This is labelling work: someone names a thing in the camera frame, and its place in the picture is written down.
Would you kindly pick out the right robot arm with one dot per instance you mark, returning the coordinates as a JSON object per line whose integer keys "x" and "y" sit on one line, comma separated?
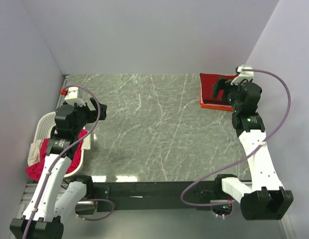
{"x": 266, "y": 198}

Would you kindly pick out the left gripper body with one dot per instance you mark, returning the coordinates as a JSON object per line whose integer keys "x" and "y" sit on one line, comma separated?
{"x": 84, "y": 112}

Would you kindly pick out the beige t-shirt in basket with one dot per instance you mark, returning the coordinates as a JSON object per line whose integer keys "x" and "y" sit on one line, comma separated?
{"x": 34, "y": 152}

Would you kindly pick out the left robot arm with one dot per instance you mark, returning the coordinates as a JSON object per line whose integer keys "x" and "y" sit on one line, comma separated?
{"x": 46, "y": 213}

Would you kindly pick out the pink t-shirt in basket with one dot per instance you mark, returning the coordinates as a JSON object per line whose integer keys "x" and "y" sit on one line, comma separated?
{"x": 35, "y": 171}

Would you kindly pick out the red t-shirt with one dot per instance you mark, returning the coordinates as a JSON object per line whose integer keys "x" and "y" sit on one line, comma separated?
{"x": 207, "y": 82}

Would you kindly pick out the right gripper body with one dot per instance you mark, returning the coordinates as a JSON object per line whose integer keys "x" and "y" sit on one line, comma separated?
{"x": 233, "y": 92}

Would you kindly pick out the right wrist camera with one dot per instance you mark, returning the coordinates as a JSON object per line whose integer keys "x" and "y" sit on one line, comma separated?
{"x": 244, "y": 73}

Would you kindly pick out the white laundry basket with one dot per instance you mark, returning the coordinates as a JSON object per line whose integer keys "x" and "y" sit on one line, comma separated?
{"x": 45, "y": 127}

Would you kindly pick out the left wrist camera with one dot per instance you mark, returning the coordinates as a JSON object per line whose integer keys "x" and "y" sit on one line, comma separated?
{"x": 73, "y": 96}

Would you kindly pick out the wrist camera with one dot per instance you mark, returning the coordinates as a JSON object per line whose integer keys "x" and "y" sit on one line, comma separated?
{"x": 244, "y": 73}
{"x": 73, "y": 96}

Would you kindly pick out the black base beam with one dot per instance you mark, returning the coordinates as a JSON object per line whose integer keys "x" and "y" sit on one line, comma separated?
{"x": 148, "y": 196}

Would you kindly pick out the aluminium rail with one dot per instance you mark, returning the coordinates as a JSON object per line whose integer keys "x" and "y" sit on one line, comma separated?
{"x": 28, "y": 192}

